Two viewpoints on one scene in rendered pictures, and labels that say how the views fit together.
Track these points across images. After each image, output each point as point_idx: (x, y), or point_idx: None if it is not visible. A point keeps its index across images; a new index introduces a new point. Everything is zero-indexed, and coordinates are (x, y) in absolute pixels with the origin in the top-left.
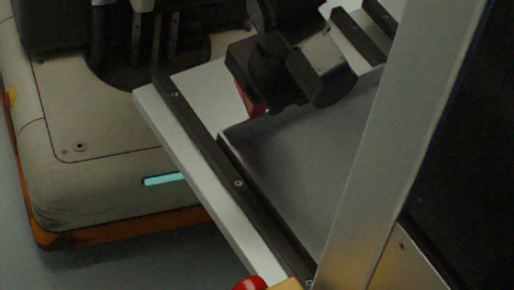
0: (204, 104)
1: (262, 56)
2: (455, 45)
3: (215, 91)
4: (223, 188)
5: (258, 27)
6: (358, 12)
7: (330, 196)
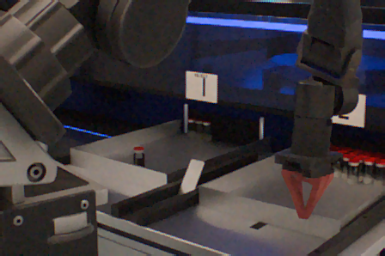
0: (300, 254)
1: (331, 125)
2: None
3: (281, 253)
4: (367, 234)
5: (348, 85)
6: (125, 218)
7: (326, 204)
